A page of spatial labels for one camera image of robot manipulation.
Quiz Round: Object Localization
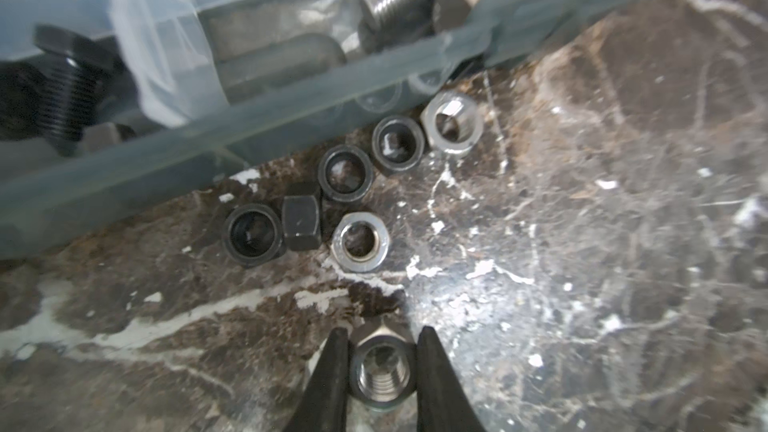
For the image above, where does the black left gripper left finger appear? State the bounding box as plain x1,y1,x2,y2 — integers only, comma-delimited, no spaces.
283,327,350,432

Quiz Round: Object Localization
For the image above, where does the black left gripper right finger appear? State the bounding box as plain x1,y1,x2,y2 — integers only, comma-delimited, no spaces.
416,326,485,432

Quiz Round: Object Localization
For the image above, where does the silver hex nut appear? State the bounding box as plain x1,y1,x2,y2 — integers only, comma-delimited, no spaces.
331,212,391,273
348,316,416,411
420,91,484,158

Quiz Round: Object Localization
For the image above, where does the silver hex nut on table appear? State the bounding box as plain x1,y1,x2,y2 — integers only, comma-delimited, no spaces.
331,212,391,273

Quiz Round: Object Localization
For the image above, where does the dark hex nut on edge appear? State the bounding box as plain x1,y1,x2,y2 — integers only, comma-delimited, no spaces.
281,182,322,251

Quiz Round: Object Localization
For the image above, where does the silver hex nut by box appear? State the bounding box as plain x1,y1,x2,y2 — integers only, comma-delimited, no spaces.
420,91,484,158

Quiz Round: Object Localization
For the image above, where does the clear plastic organizer box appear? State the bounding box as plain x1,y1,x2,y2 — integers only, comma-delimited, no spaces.
1,0,631,260

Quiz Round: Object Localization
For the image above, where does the silver hex bolt on table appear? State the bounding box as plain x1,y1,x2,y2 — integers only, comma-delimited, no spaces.
432,0,480,33

